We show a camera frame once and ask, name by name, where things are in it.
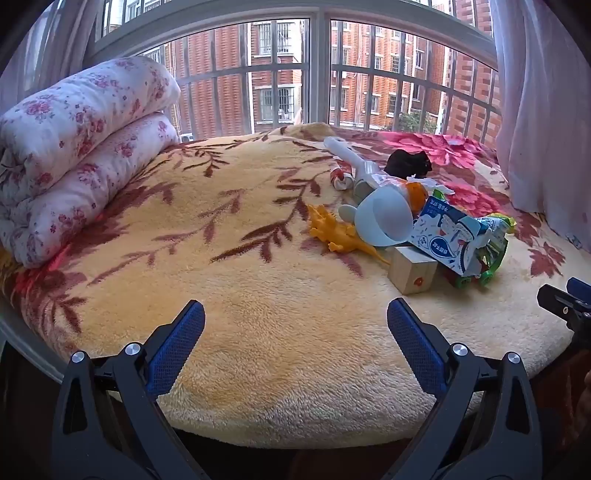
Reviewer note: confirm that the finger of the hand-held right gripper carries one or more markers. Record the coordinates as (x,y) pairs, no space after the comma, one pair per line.
(556,302)
(579,288)

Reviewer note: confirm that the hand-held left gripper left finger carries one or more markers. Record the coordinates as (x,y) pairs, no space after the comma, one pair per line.
(180,341)

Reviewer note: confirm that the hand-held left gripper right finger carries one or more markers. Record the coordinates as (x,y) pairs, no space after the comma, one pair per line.
(413,344)

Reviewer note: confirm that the blackened banana peel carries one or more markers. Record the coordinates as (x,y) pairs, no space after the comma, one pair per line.
(406,164)

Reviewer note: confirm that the wooden block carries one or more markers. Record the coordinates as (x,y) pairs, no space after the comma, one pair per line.
(411,272)

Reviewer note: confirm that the green snack wrapper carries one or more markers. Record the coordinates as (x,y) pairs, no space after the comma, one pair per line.
(496,237)

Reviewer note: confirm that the toy car with green wheels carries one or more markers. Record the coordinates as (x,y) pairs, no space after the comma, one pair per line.
(471,277)

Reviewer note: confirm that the yellow floral fleece blanket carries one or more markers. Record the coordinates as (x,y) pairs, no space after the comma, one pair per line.
(258,286)

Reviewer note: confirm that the blue white milk carton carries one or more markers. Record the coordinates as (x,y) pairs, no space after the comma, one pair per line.
(445,235)

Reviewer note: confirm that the white plastic scoop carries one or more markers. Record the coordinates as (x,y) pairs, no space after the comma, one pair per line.
(385,217)

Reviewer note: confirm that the yellow toy dinosaur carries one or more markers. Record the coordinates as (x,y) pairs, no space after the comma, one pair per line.
(334,233)

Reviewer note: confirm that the orange white plastic wrapper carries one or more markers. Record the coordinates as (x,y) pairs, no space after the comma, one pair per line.
(418,193)

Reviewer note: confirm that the red white candy wrapper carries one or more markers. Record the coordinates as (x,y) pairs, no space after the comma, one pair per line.
(340,179)

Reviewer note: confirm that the white plastic pipe fitting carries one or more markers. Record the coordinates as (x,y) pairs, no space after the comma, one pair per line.
(358,161)

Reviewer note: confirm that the sheer white curtain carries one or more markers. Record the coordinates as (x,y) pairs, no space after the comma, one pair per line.
(540,101)
(51,41)

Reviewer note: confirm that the folded floral quilt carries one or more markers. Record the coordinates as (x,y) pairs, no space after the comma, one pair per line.
(69,152)

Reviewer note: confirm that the red brick building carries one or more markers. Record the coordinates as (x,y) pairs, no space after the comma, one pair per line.
(277,83)

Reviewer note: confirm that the window with metal grille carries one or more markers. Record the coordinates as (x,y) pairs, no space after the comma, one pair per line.
(318,60)

